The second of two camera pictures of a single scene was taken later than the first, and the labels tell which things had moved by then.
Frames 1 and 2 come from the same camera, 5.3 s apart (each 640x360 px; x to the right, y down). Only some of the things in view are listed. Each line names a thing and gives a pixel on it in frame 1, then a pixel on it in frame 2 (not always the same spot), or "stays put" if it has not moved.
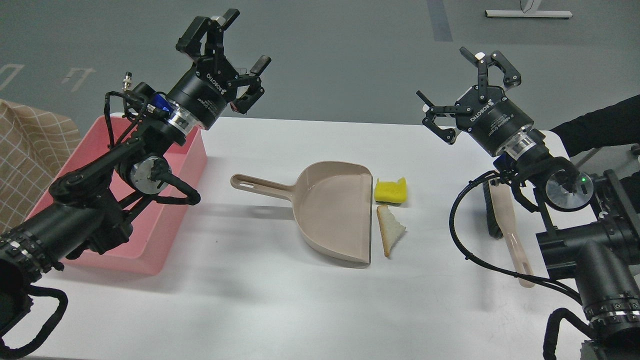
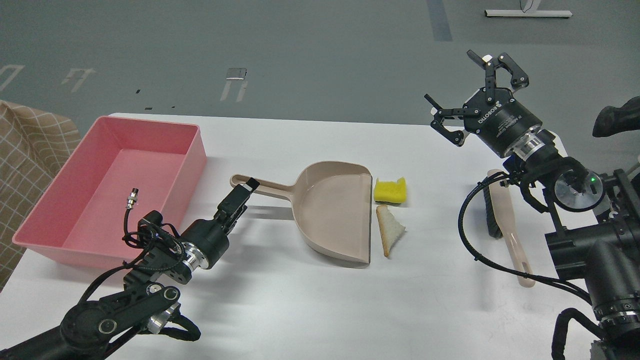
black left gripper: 205,95 to 203,243
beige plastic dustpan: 332,203 stays put
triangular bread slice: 390,229 stays put
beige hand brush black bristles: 500,224 stays put
